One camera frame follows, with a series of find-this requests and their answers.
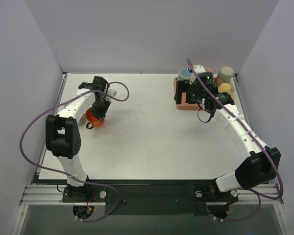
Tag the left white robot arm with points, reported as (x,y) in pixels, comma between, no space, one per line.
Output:
(62,132)

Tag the cream floral mug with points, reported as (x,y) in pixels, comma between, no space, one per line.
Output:
(82,120)

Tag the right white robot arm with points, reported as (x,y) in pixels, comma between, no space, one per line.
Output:
(260,162)

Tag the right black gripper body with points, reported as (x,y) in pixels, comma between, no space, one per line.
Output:
(180,91)

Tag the cream green mug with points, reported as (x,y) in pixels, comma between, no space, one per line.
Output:
(224,75)

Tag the orange mug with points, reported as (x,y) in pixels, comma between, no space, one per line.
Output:
(92,121)

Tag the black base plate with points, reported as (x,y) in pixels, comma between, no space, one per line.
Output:
(149,197)

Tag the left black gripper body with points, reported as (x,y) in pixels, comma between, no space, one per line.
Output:
(99,112)

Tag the pink plastic tray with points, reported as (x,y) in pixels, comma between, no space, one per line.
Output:
(183,106)

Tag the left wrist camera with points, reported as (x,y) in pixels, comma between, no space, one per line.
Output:
(110,94)

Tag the yellow mug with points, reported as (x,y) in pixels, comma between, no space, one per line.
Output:
(225,88)

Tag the blue-bottom cartoon mug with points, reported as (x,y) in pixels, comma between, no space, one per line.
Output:
(184,74)

